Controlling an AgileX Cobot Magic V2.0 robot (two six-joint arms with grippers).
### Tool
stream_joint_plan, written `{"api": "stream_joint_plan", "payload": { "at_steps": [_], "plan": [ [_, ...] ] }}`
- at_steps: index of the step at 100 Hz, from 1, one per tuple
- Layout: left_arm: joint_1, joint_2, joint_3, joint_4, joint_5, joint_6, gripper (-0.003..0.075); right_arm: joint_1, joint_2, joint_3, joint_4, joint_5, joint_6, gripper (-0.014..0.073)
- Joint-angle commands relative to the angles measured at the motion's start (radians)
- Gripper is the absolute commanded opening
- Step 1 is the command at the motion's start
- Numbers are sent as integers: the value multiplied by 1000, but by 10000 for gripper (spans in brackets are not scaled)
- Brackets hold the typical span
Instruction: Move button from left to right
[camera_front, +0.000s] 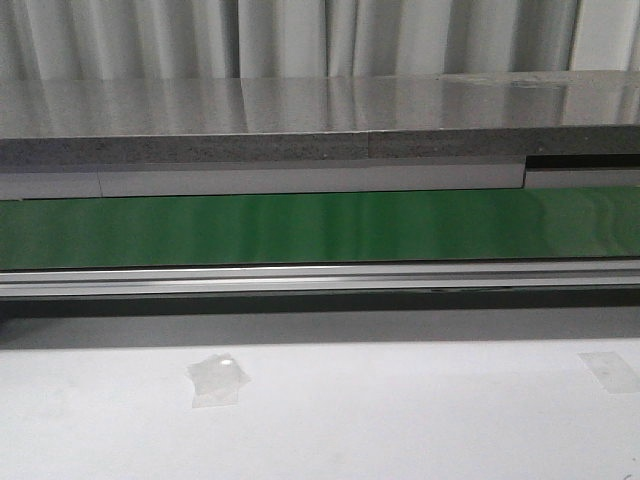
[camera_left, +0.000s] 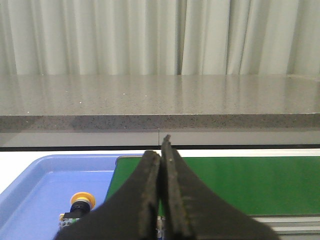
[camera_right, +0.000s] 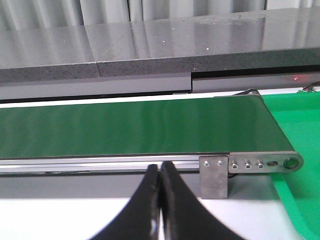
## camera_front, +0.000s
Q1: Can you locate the flat clear tape strip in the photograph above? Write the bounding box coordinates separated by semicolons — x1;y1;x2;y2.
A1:
579;352;639;394

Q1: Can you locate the crumpled clear tape patch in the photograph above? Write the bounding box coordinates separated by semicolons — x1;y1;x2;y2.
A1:
187;353;250;408

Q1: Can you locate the green conveyor belt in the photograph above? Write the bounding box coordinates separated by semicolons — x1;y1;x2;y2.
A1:
1;187;639;270

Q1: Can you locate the aluminium conveyor side rail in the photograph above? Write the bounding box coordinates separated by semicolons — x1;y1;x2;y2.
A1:
1;259;639;299

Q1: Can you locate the grey speckled stone counter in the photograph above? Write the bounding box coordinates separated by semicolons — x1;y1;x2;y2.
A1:
0;69;640;200

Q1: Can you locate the white pleated curtain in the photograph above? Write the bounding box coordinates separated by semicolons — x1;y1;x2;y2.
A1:
1;1;639;80

